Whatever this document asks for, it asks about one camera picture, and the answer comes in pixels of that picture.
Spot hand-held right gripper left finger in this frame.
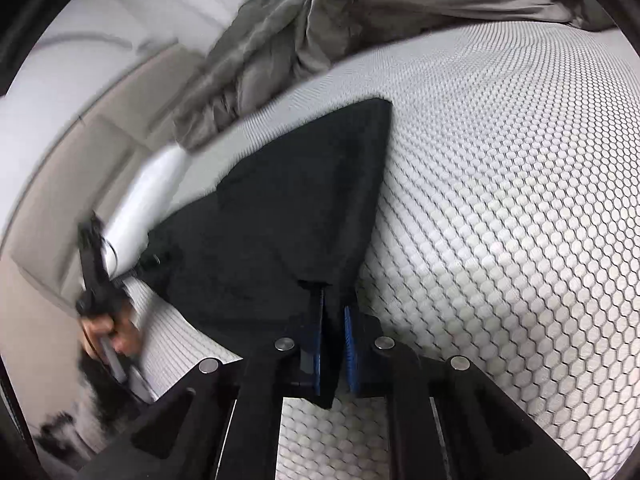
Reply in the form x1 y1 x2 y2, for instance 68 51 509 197
80 285 326 480

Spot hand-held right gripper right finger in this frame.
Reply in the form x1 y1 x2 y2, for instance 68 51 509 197
343 304 592 480

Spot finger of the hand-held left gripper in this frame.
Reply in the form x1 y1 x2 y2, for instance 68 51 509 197
134 252 171 277

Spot black pants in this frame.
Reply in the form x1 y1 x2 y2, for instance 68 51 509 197
137 97 393 411

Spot person's left hand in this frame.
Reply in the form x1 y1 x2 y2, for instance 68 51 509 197
80 305 145 361

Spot white hexagon-pattern mattress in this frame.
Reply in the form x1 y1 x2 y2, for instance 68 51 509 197
100 20 640 480

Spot grey blanket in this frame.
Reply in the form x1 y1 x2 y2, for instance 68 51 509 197
172 0 621 153

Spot beige bed frame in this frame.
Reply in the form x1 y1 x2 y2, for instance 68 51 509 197
0 45 211 321

